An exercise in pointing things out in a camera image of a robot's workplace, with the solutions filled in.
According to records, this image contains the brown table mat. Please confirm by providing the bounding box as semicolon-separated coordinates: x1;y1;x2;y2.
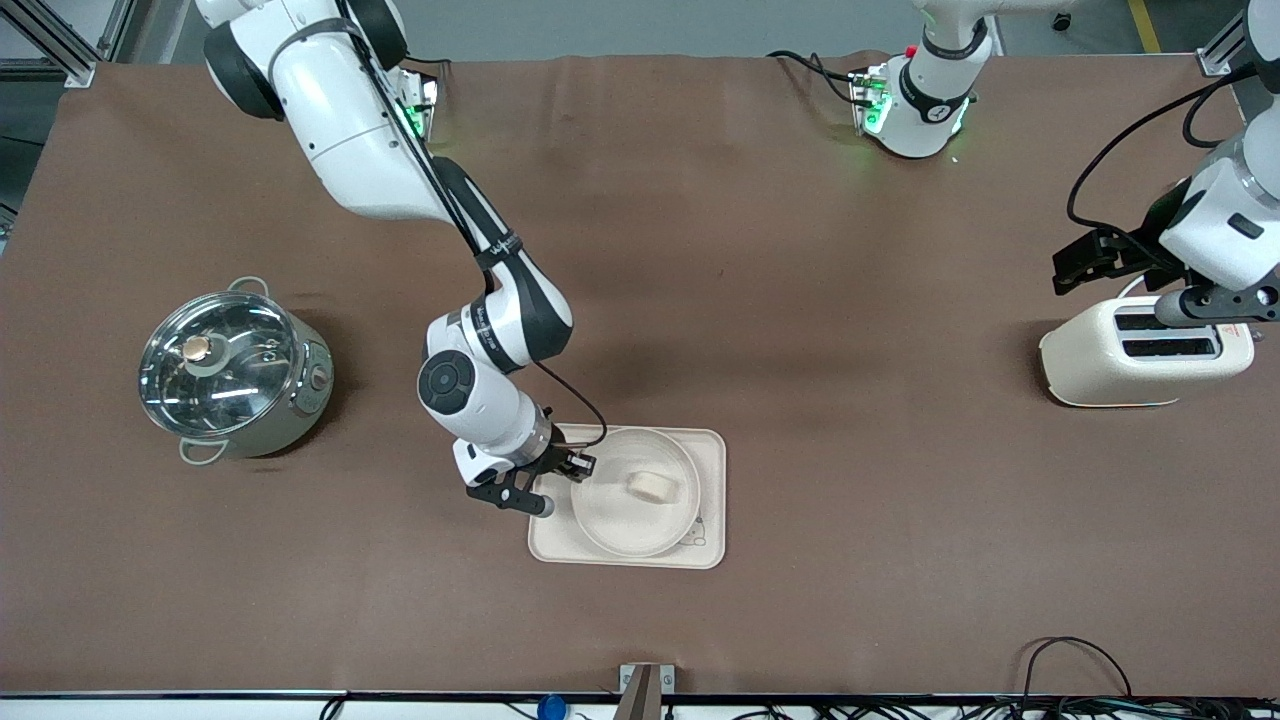
0;50;1280;698

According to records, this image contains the metal arm base connector bracket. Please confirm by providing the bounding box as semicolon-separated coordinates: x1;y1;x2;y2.
400;68;442;143
848;66;893;137

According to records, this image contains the cream round plate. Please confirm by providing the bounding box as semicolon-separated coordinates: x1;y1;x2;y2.
570;427;702;559

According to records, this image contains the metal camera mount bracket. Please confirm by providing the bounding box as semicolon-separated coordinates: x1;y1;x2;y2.
618;663;676;720

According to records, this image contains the cream rabbit print tray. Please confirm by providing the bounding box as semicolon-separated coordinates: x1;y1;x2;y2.
527;425;727;571

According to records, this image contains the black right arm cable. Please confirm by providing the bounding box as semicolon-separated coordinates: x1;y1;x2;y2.
335;0;609;451

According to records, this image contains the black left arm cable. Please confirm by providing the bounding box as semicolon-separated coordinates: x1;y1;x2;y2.
1066;68;1257;263

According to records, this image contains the aluminium frame profile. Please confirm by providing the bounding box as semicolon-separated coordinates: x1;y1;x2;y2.
1198;10;1257;79
0;0;136;89

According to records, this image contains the glass pot lid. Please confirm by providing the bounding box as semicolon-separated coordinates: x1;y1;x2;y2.
138;290;301;439

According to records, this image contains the pale steamed bun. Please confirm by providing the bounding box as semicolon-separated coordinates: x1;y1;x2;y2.
626;471;682;504

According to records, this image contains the black tangled cable bundle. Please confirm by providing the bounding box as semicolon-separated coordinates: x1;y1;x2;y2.
730;698;1280;720

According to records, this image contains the cream two-slot toaster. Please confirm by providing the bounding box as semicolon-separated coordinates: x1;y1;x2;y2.
1038;295;1263;409

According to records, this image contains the black looped cable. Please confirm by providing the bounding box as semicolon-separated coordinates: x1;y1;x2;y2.
1020;636;1136;706

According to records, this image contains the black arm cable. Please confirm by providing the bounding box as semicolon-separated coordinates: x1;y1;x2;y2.
335;0;609;451
1066;68;1257;263

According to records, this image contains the pale green electric cooking pot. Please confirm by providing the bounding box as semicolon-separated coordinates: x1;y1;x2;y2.
138;277;336;467

